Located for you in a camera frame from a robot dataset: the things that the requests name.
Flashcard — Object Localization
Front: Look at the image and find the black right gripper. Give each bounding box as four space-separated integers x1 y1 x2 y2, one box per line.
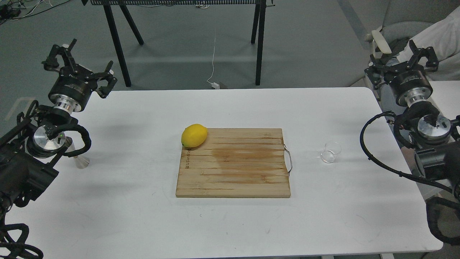
365 40 439 107

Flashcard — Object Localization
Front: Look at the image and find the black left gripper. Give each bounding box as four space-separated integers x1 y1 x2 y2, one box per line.
41 38 118 112

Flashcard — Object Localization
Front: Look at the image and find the steel cocktail jigger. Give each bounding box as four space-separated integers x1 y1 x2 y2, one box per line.
65 137 90 169

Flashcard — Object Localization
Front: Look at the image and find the small clear glass cup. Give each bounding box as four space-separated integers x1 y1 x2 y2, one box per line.
320 141 342 164

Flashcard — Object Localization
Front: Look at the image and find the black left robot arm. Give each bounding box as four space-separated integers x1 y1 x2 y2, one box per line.
0 39 117 259

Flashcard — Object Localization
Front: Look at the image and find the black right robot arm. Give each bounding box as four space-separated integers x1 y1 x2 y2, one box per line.
359 40 460 246

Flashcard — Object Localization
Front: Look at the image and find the seated person in white shirt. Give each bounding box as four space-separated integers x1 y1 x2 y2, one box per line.
411 7 460 81

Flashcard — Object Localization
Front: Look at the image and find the white side table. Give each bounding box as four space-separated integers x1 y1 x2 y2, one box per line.
430 81 460 120

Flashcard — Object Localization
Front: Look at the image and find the yellow lemon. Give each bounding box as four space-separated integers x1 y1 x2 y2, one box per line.
181 124 208 148

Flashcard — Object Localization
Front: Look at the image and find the wooden cutting board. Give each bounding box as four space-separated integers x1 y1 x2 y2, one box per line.
175 128 291 198

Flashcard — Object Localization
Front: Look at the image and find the floor cables top left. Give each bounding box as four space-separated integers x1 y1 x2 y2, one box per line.
0 0 72 25

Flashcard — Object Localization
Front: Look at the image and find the white cable with plug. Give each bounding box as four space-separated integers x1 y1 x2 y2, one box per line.
206 27 220 89

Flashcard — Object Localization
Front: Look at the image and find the black metal frame table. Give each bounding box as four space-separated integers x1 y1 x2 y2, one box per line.
82 0 275 87

